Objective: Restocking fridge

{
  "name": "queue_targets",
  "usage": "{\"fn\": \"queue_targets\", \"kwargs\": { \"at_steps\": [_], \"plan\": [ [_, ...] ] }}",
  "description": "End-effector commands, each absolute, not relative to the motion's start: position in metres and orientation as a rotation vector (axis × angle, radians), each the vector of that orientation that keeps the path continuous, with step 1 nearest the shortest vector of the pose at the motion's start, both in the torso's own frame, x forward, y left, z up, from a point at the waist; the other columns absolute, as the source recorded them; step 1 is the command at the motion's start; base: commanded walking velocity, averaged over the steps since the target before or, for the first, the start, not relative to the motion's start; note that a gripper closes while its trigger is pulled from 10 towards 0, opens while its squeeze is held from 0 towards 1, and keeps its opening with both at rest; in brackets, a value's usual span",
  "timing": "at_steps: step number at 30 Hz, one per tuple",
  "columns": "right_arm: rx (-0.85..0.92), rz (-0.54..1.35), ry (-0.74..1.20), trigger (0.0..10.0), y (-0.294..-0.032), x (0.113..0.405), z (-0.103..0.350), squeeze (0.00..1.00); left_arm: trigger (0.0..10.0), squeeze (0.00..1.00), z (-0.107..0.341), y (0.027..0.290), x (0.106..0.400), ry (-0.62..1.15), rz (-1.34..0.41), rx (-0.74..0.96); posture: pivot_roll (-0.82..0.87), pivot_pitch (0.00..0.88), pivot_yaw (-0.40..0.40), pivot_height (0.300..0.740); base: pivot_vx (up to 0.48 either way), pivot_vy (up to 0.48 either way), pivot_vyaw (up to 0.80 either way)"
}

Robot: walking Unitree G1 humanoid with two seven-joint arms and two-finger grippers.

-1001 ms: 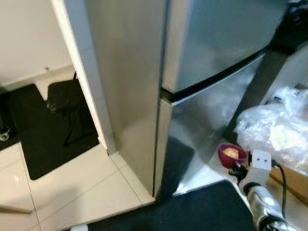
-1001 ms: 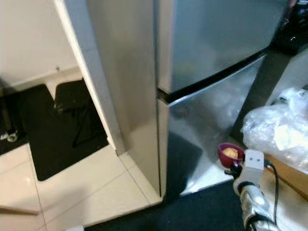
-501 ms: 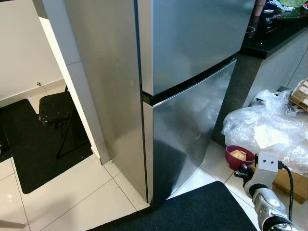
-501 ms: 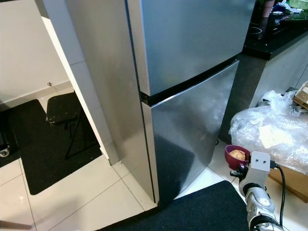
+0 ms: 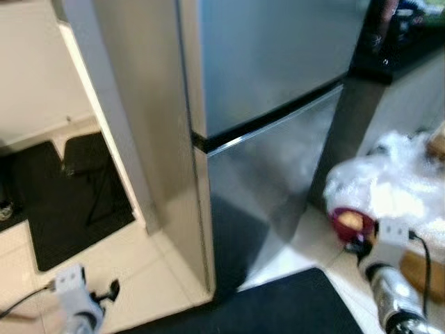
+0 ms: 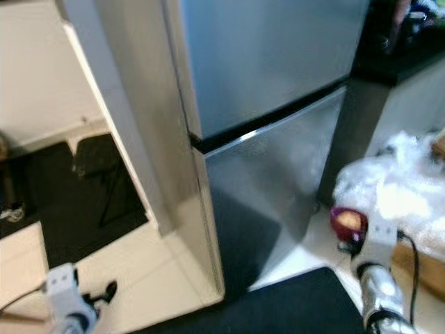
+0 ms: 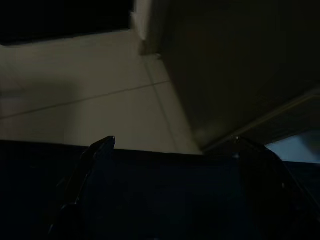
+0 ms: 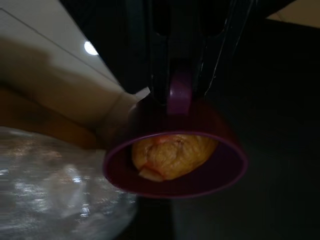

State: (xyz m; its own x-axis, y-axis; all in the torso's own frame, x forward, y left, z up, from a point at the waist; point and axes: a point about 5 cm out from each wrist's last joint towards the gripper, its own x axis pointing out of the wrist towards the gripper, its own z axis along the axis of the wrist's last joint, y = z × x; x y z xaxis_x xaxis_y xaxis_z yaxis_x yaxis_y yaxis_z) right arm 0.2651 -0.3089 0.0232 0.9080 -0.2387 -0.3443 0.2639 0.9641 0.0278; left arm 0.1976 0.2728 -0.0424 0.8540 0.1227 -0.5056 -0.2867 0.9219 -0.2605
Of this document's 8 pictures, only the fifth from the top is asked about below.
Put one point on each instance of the brown bread piece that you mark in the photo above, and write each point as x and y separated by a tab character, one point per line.
352	221

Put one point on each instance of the stainless steel fridge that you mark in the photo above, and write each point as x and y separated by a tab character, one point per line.
156	139

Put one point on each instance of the brown cardboard box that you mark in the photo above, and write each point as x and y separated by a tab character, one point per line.
417	275

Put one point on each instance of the white plastic bag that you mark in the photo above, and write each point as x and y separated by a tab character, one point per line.
389	181

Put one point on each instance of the black gantry stand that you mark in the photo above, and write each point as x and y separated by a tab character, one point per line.
5	209

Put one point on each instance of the black folding stool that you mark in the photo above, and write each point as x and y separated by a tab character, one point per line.
94	156

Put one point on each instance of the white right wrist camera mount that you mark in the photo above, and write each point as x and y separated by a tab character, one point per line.
393	236

